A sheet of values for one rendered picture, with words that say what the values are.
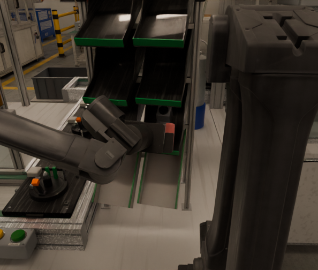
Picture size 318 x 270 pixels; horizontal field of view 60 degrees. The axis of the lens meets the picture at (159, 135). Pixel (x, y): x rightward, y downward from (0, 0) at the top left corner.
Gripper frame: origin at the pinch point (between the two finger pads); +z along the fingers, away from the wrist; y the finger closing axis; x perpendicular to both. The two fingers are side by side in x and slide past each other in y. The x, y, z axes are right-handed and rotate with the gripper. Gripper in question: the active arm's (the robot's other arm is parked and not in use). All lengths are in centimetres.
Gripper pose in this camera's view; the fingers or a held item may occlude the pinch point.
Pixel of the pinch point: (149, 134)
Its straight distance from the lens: 70.3
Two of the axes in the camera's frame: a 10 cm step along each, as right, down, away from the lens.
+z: 1.7, -0.5, 9.8
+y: -9.8, -0.8, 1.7
